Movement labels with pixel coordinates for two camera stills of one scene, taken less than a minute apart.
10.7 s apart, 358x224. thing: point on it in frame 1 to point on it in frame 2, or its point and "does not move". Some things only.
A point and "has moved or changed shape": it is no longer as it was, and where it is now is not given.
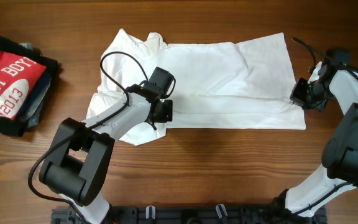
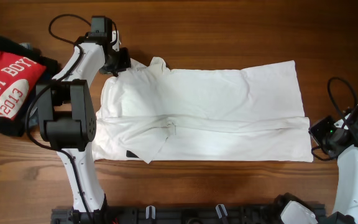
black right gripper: (301, 93) to (319, 131)
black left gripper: (165, 111) to (117, 62)
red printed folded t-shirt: (7, 81) does not move
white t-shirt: (242, 84) has moved or changed shape
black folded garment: (31, 106) does not move
